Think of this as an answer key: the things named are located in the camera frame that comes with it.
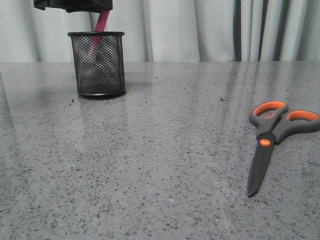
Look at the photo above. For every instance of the pink pen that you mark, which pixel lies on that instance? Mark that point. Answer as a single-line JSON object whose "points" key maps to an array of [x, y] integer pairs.
{"points": [[100, 27]]}

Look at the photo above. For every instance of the black mesh pen holder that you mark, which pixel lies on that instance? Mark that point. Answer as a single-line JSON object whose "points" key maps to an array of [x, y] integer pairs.
{"points": [[98, 63]]}

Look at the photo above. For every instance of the grey curtain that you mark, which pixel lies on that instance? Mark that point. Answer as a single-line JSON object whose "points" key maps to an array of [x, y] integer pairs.
{"points": [[170, 30]]}

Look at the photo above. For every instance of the orange grey handled scissors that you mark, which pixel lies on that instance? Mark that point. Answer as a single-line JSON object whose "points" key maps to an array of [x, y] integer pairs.
{"points": [[274, 122]]}

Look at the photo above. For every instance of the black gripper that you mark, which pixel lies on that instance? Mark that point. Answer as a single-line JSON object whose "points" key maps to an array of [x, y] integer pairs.
{"points": [[72, 6]]}

